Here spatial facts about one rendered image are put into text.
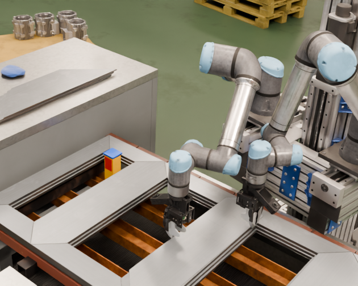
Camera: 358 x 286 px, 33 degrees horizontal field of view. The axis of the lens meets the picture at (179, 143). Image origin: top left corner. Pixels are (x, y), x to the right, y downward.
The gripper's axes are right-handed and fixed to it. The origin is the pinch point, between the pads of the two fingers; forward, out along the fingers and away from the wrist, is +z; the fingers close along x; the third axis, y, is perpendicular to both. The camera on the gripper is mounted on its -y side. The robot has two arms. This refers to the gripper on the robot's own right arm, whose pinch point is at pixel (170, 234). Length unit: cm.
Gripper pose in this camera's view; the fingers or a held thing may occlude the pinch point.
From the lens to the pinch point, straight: 222.3
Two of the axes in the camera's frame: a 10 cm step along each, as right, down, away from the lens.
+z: -0.5, 8.6, 5.2
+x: 6.2, -3.7, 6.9
